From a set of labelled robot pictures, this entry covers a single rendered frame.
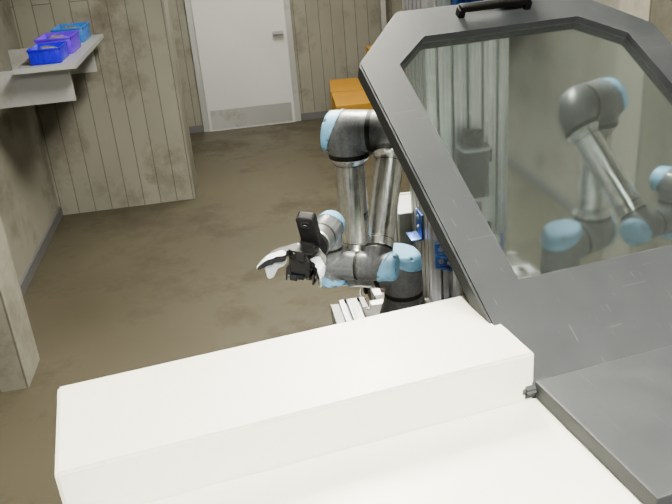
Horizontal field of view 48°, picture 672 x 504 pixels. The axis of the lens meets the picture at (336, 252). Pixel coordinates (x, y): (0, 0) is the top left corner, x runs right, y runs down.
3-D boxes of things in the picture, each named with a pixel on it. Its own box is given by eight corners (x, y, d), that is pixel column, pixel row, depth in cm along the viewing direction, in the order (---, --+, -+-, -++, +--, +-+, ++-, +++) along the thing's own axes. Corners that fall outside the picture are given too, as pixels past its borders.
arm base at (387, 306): (375, 310, 239) (373, 281, 235) (422, 303, 240) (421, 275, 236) (385, 333, 225) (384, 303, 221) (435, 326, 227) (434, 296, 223)
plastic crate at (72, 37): (47, 49, 526) (43, 32, 521) (82, 46, 529) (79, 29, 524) (37, 57, 494) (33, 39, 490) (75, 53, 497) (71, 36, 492)
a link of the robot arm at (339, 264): (354, 291, 198) (351, 253, 194) (313, 288, 201) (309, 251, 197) (361, 278, 205) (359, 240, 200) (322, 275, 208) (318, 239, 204)
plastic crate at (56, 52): (38, 58, 489) (35, 43, 485) (70, 55, 492) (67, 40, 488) (29, 66, 463) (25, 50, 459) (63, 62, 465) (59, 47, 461)
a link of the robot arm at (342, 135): (379, 296, 225) (367, 114, 203) (330, 292, 229) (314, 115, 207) (388, 278, 235) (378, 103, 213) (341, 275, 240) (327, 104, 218)
